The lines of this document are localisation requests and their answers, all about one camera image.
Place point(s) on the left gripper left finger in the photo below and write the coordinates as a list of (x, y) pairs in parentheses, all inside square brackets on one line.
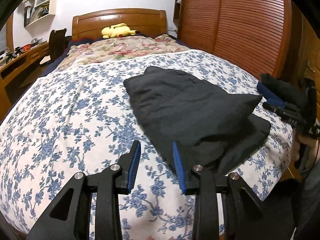
[(68, 214)]

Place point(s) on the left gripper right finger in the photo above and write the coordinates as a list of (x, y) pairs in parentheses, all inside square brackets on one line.
[(245, 216)]

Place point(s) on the black jacket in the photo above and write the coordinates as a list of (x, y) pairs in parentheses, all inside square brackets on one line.
[(212, 127)]

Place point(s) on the person right hand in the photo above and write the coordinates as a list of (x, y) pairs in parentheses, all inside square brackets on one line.
[(305, 150)]

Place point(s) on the black garment at bedside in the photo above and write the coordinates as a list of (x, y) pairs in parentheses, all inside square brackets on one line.
[(284, 90)]

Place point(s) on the blue floral white bedsheet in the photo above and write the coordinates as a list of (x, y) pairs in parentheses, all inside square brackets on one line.
[(80, 120)]

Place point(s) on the wooden louvered wardrobe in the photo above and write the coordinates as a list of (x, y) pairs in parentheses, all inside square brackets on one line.
[(253, 34)]

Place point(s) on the wooden desk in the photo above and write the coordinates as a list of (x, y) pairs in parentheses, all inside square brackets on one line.
[(15, 67)]

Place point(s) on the pink floral quilt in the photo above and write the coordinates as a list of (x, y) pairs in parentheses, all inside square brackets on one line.
[(119, 48)]

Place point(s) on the dark chair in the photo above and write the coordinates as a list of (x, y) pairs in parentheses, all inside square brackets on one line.
[(57, 45)]

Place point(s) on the wooden headboard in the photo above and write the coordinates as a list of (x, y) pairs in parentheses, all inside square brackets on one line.
[(149, 22)]

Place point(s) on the yellow plush toy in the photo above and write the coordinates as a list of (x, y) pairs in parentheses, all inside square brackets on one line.
[(118, 30)]

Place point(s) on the white wall shelf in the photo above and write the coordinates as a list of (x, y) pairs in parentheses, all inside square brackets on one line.
[(36, 10)]

